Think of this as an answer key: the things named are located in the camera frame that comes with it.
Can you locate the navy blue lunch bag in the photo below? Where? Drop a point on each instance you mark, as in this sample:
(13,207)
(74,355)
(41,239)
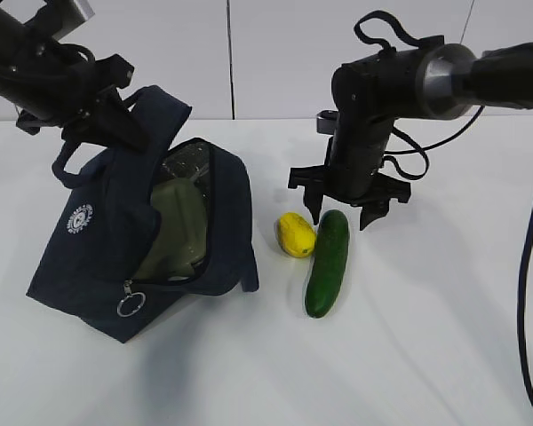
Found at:
(109,225)

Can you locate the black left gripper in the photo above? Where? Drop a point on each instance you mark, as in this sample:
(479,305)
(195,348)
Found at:
(87,106)

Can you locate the green cucumber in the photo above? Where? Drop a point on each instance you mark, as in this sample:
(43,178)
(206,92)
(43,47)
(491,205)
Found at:
(330,258)

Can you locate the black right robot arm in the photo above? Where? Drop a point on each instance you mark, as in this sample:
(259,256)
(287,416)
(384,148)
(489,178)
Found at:
(429,80)

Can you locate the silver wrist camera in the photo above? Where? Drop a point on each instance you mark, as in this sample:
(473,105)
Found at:
(326,122)
(59,18)

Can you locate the yellow lemon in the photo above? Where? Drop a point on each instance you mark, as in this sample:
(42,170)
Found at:
(295,235)

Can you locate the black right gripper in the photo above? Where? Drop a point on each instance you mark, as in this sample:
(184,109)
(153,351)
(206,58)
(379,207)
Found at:
(350,174)

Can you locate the glass container with green lid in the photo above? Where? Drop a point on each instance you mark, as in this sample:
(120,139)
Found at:
(181,241)

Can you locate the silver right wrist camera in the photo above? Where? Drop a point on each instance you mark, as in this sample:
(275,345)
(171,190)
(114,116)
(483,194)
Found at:
(326,122)

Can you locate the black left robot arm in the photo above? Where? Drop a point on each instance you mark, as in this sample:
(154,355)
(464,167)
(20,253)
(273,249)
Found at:
(29,57)

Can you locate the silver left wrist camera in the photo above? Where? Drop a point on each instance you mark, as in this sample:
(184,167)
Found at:
(59,18)

